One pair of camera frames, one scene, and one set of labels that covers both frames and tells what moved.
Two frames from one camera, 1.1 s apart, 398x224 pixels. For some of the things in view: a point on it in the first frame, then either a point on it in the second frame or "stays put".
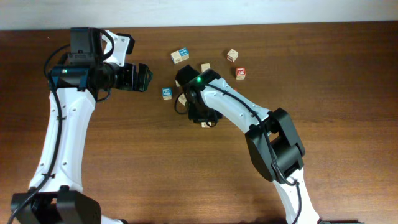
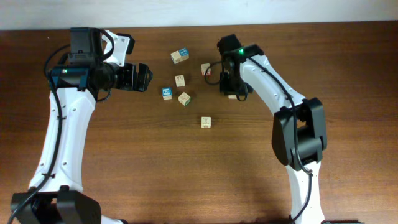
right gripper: (193, 116) → (223, 86)
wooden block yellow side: (204, 125) stays put
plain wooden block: (176, 56) stays put
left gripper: (129, 81) stays put
